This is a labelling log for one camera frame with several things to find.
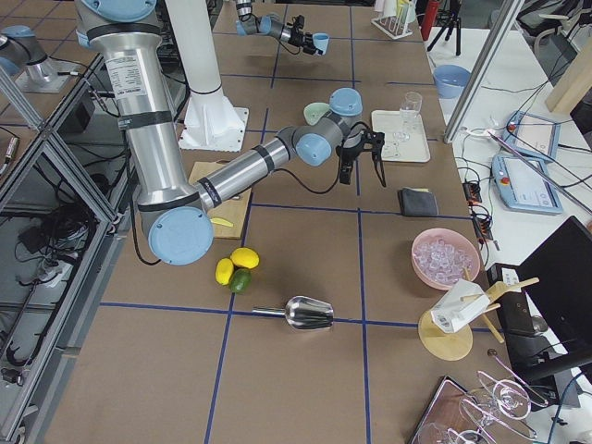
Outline wine glass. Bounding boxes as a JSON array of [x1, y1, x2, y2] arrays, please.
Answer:
[[394, 92, 423, 142]]

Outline pink bowl with ice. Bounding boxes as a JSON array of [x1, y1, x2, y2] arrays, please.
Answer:
[[411, 228, 481, 290]]

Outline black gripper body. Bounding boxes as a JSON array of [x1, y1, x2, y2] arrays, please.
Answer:
[[336, 124, 385, 162], [286, 15, 315, 52]]

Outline yellow lemon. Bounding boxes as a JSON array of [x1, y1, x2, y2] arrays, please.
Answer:
[[229, 247, 260, 269], [215, 257, 234, 286]]

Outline blue bowl with fork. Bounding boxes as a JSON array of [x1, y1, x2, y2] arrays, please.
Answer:
[[433, 65, 471, 99]]

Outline green lime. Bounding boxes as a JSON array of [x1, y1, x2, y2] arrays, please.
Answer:
[[228, 268, 252, 293]]

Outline blue teach pendant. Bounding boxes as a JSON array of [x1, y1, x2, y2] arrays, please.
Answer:
[[491, 154, 563, 215], [501, 111, 560, 162]]

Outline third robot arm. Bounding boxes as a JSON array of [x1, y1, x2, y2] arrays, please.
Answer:
[[1, 25, 79, 93]]

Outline red cylinder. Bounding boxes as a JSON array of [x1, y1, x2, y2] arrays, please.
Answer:
[[421, 0, 439, 42]]

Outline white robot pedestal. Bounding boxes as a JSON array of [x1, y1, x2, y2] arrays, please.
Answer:
[[166, 0, 249, 153]]

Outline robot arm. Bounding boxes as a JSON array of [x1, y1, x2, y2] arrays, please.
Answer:
[[76, 1, 384, 265], [235, 0, 330, 56]]

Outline white wire cup rack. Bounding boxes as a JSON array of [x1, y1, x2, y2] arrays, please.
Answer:
[[371, 0, 416, 40]]

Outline light blue cup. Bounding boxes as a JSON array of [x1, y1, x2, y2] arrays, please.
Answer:
[[313, 32, 330, 54]]

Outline aluminium frame post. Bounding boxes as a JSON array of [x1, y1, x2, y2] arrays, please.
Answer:
[[443, 0, 524, 143]]

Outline cream bear tray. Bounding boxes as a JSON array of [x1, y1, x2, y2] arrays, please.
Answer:
[[371, 110, 430, 163]]

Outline metal ice scoop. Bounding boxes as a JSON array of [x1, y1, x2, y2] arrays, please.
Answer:
[[252, 295, 334, 330]]

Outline long reacher grabber stick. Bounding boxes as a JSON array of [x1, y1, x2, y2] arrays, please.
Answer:
[[467, 129, 591, 215]]

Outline yellow plastic knife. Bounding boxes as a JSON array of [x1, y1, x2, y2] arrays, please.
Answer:
[[210, 217, 234, 228]]

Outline black camera tripod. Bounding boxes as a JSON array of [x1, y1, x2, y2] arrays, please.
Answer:
[[426, 0, 463, 56]]

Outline wooden cutting board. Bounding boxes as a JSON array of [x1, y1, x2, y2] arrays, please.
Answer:
[[189, 161, 252, 240]]

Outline black monitor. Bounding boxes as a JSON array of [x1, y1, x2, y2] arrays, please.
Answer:
[[499, 216, 591, 382]]

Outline green bowl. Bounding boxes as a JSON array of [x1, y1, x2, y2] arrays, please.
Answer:
[[302, 102, 330, 126]]

